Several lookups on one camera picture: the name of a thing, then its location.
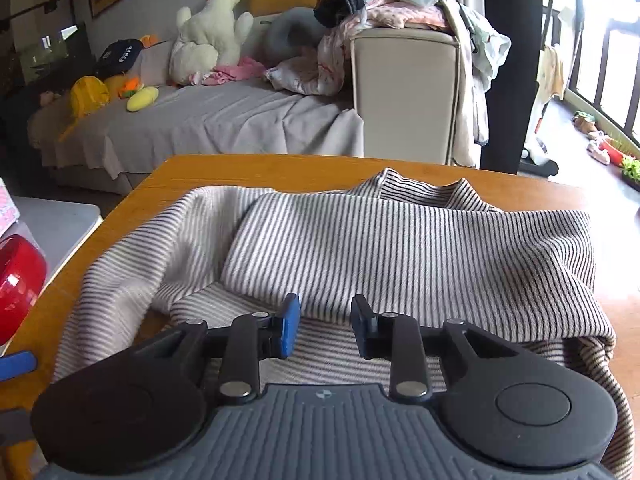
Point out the yellow green plush toy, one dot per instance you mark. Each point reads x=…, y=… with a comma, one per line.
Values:
x=142, y=98

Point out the red bowl on sill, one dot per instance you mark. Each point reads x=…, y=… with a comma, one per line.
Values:
x=614, y=153

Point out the pink patterned box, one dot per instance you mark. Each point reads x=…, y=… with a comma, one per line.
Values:
x=9, y=213

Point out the grey neck pillow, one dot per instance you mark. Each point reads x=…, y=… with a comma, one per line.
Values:
x=291, y=34

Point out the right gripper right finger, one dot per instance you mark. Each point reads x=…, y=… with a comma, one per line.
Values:
x=497, y=400

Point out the pile of clothes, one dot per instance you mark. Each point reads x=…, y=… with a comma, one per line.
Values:
x=483, y=49

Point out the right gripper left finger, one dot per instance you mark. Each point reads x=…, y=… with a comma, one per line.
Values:
x=147, y=402

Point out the white plush duck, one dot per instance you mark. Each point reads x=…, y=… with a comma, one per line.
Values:
x=213, y=37

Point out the grey sheet covered sofa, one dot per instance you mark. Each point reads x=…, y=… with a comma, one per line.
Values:
x=113, y=150

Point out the red glossy container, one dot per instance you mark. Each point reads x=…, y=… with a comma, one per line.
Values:
x=23, y=271

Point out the orange plush toy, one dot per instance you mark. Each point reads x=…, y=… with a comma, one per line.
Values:
x=122, y=87

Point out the yellow bag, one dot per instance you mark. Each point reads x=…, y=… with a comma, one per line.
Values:
x=87, y=95

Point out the white vacuum cleaner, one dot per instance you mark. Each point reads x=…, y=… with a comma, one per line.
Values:
x=535, y=159

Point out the striped knit sweater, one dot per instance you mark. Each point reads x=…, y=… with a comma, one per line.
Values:
x=431, y=252

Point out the green plant tray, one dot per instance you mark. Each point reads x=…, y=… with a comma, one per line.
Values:
x=630, y=169

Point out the black cap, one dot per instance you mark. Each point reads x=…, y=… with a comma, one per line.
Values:
x=118, y=58

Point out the pink cloth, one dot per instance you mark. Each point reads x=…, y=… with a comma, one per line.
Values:
x=246, y=68

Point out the beige sofa armrest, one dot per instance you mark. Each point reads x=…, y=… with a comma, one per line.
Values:
x=405, y=84

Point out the floral white blanket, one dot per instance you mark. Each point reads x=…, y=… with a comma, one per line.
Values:
x=320, y=72

